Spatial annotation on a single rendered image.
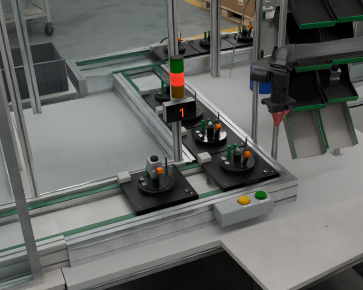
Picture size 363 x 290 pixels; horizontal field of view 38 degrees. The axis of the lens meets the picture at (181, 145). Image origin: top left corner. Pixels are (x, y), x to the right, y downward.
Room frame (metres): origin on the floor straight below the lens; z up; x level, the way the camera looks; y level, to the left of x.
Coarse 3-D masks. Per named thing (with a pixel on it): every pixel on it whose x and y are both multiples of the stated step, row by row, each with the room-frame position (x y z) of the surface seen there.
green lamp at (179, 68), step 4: (172, 60) 1.79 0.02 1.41; (180, 60) 1.79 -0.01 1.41; (172, 64) 1.79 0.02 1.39; (176, 64) 1.78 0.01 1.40; (180, 64) 1.79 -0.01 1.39; (172, 68) 1.79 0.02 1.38; (176, 68) 1.78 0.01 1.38; (180, 68) 1.79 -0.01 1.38; (172, 72) 1.79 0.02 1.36; (176, 72) 1.79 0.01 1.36; (180, 72) 1.79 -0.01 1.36
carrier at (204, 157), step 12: (204, 156) 1.81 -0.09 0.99; (216, 156) 1.84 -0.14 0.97; (228, 156) 1.79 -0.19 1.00; (240, 156) 1.76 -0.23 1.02; (252, 156) 1.83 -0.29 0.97; (204, 168) 1.77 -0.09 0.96; (216, 168) 1.75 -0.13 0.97; (228, 168) 1.72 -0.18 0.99; (240, 168) 1.71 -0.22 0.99; (252, 168) 1.72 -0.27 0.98; (264, 168) 1.74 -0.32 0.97; (216, 180) 1.67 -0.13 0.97; (228, 180) 1.66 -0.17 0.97; (240, 180) 1.66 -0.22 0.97; (252, 180) 1.66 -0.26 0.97; (264, 180) 1.68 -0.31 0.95
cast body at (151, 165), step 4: (152, 156) 1.65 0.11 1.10; (156, 156) 1.65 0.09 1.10; (148, 160) 1.64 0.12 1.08; (152, 160) 1.63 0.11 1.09; (156, 160) 1.63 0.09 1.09; (160, 160) 1.64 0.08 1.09; (148, 164) 1.64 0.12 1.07; (152, 164) 1.62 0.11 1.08; (156, 164) 1.63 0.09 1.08; (160, 164) 1.63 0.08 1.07; (148, 168) 1.65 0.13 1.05; (152, 168) 1.62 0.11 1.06; (148, 172) 1.65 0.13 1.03; (152, 172) 1.61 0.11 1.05; (156, 172) 1.61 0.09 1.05; (152, 176) 1.61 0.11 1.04; (156, 176) 1.61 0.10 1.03
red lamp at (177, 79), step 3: (171, 72) 1.80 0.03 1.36; (183, 72) 1.80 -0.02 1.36; (171, 75) 1.80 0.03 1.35; (174, 75) 1.79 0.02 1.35; (177, 75) 1.78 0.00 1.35; (180, 75) 1.79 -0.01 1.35; (183, 75) 1.80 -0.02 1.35; (171, 78) 1.80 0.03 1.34; (174, 78) 1.79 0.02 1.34; (177, 78) 1.78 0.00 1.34; (180, 78) 1.79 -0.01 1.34; (183, 78) 1.80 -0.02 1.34; (171, 81) 1.80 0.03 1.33; (174, 81) 1.79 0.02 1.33; (177, 81) 1.78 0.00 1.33; (180, 81) 1.79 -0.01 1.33; (183, 81) 1.80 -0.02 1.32; (171, 84) 1.80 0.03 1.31; (174, 84) 1.79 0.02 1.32; (177, 84) 1.78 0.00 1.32; (180, 84) 1.79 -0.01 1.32; (183, 84) 1.80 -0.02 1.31
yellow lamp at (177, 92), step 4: (172, 88) 1.79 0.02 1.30; (176, 88) 1.79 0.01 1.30; (180, 88) 1.79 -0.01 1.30; (172, 92) 1.80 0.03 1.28; (176, 92) 1.79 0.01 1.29; (180, 92) 1.79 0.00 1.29; (184, 92) 1.81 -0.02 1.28; (172, 96) 1.80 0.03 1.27; (176, 96) 1.79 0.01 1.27; (180, 96) 1.79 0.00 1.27
